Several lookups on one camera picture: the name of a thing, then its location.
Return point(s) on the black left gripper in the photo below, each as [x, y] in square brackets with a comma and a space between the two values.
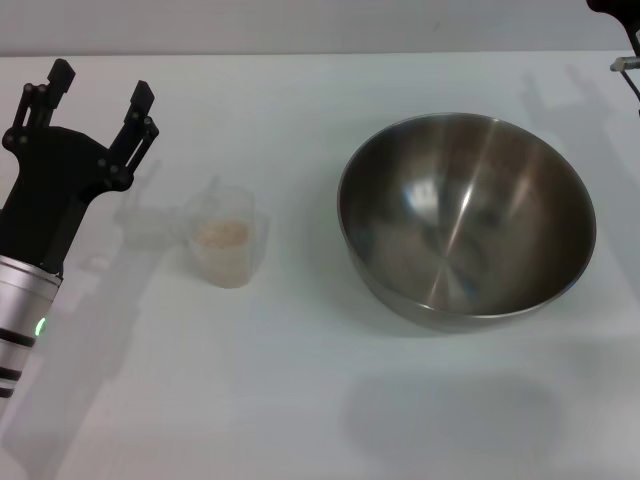
[50, 200]

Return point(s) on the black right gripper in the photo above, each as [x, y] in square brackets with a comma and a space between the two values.
[625, 10]

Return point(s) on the white rice grains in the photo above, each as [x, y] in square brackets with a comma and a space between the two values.
[222, 232]

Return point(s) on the clear plastic measuring cup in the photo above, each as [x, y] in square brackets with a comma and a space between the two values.
[235, 260]

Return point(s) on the stainless steel mixing bowl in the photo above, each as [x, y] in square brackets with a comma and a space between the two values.
[465, 225]

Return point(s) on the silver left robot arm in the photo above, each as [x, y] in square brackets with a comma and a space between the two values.
[22, 310]

